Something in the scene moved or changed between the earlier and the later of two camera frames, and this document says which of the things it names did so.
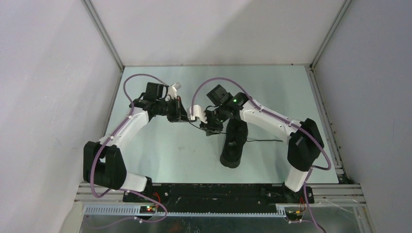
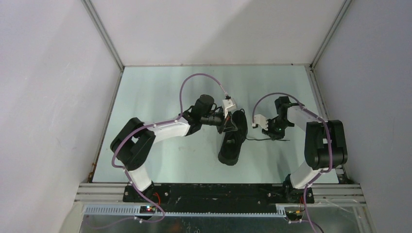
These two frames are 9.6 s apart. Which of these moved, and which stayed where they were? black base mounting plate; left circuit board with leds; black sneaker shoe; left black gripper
Moved: left black gripper
Stayed: black base mounting plate; black sneaker shoe; left circuit board with leds
